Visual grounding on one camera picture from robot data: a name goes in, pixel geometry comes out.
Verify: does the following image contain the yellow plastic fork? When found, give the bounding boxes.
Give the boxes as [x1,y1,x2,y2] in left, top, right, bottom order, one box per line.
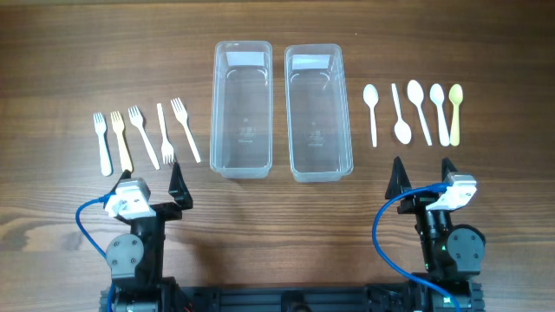
[110,111,134,172]

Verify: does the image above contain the left clear plastic container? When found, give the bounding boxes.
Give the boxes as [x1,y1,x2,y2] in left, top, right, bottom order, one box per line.
[210,41,273,179]

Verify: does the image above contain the large white plastic spoon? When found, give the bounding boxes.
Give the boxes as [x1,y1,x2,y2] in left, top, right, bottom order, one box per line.
[407,80,433,146]

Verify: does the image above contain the yellow-green plastic spoon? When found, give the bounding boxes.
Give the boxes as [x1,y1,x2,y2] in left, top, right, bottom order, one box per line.
[448,84,463,146]

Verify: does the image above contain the white spoon bowl down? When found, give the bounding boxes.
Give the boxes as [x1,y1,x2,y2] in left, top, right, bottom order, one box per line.
[391,83,412,145]

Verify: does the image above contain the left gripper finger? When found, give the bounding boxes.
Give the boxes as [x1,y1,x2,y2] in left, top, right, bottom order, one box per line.
[168,161,193,210]
[113,170,131,194]

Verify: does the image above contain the right blue cable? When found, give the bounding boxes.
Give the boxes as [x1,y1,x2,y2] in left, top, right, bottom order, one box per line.
[371,183,463,312]

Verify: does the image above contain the blue cable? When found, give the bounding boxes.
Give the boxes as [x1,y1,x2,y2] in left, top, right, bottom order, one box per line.
[371,183,463,312]
[75,193,118,312]

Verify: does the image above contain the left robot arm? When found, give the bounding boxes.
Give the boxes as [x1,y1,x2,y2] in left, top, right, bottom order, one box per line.
[99,162,194,312]

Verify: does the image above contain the right clear plastic container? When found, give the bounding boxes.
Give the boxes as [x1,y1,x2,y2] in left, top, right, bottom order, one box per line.
[284,43,353,183]

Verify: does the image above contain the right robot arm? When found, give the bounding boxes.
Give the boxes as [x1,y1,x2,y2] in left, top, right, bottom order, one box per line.
[382,157,486,311]

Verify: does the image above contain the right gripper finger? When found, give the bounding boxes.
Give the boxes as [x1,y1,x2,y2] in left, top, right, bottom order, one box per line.
[441,157,457,181]
[385,156,412,199]

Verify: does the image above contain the white fork tines down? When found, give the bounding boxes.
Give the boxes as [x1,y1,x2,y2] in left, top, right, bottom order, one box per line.
[156,103,174,164]

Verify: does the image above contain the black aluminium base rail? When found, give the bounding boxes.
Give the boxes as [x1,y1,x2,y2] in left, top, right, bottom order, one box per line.
[98,282,485,312]

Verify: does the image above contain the left blue cable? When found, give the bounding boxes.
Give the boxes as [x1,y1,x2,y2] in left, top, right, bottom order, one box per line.
[75,193,118,312]

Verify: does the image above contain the clear plastic container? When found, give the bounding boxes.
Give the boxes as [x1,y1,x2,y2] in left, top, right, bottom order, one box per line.
[210,41,273,179]
[284,43,353,183]

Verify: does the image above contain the small white plastic fork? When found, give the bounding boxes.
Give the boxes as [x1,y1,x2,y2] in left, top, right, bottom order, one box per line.
[93,113,113,176]

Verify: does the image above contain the white spoon wide handle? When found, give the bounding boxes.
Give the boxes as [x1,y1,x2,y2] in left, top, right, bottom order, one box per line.
[430,83,450,146]

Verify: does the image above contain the white spoon container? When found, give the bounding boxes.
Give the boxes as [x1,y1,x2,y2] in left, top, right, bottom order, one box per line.
[363,84,379,147]

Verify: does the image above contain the white fork container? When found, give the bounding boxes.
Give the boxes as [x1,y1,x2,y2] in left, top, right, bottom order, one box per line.
[171,97,201,163]

